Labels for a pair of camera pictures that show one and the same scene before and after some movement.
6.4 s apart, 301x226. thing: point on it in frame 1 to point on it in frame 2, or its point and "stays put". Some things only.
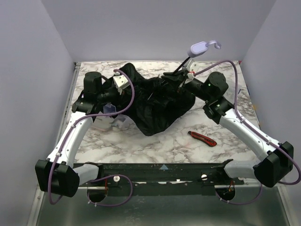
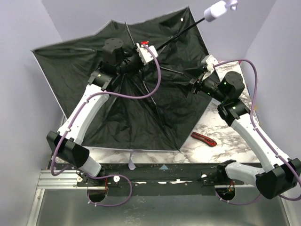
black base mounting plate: [149, 180] stays put
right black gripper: [178, 78] to [196, 80]
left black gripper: [112, 92] to [135, 59]
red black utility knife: [203, 139] stays put
